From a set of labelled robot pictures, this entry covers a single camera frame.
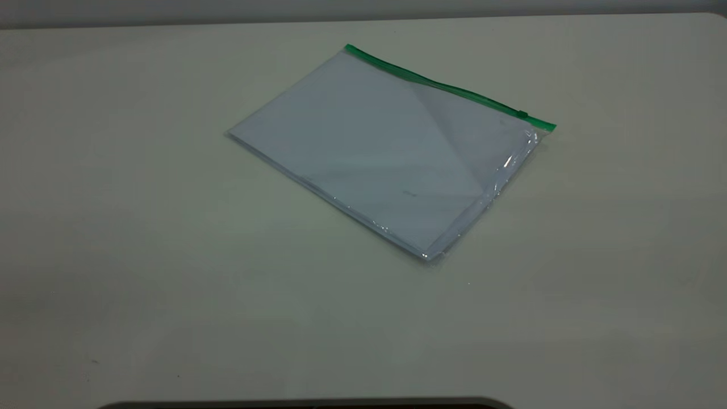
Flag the clear plastic zip bag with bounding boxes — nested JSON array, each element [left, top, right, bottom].
[[226, 43, 557, 265]]

